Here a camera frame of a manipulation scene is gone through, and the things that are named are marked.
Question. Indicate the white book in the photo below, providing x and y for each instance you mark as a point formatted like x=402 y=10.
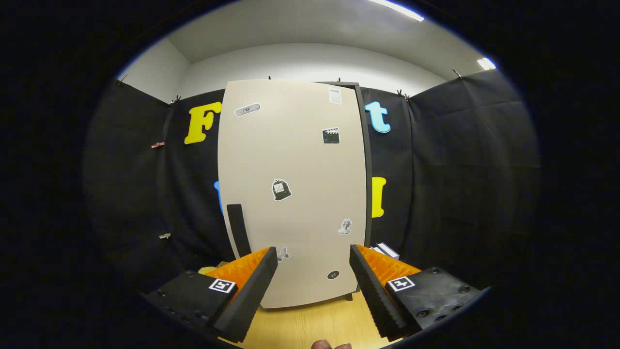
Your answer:
x=379 y=251

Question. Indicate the square ceiling light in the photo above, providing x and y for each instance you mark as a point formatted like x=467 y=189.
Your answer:
x=486 y=63

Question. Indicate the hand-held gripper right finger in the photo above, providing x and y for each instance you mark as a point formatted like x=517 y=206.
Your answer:
x=373 y=291

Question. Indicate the grey shoe cabinet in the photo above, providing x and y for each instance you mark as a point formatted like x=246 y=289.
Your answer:
x=369 y=194

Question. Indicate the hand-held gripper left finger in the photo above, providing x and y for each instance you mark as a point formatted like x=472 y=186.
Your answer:
x=252 y=295

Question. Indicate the long ceiling light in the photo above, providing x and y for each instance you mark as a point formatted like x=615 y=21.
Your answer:
x=397 y=9

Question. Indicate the beige shoe cabinet door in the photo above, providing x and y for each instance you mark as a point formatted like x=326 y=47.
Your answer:
x=300 y=160

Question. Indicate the yellow pineapple plush toy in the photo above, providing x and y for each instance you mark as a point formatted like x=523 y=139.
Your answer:
x=208 y=270

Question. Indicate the black backdrop cloth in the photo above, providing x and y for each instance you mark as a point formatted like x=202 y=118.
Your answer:
x=460 y=194

